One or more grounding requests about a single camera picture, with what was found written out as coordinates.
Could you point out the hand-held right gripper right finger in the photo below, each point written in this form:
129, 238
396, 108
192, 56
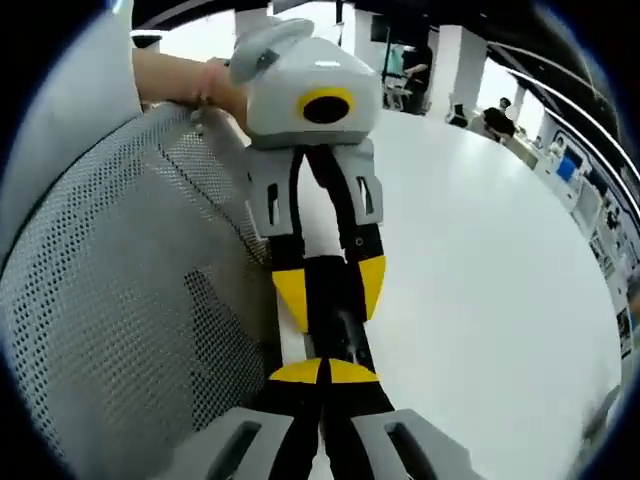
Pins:
380, 440

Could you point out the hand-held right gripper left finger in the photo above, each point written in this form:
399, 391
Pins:
260, 440

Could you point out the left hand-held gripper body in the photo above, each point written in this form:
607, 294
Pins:
280, 75

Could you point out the black remote control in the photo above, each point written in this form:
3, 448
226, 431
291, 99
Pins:
345, 330

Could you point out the person's left hand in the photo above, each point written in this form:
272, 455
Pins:
227, 95

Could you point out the teal screen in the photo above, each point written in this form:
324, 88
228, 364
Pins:
395, 57

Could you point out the white pillar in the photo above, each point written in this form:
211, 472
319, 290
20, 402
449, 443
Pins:
462, 75

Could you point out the blue storage box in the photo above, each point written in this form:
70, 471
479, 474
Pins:
570, 170

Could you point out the white cabinet row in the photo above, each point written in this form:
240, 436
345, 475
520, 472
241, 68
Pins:
590, 200

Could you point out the white ceiling light strip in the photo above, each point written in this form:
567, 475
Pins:
575, 107

